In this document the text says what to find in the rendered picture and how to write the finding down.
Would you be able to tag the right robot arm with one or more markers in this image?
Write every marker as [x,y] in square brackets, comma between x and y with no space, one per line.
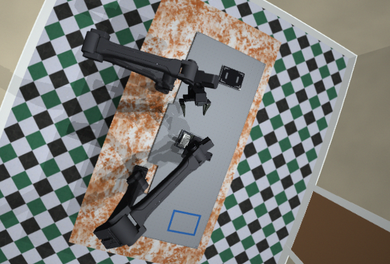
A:
[118,230]

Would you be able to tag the white well plate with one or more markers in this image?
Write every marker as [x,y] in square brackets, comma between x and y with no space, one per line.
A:
[185,140]

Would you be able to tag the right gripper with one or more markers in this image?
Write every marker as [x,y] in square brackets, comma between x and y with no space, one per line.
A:
[193,140]

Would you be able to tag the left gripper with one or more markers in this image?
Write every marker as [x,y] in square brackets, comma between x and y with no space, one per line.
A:
[186,99]

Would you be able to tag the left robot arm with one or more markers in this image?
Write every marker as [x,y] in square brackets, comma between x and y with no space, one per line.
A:
[98,47]

